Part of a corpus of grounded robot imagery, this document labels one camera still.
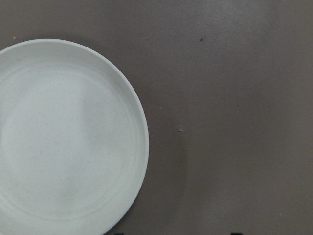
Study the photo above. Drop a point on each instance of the round cream plate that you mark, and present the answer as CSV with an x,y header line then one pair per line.
x,y
74,141

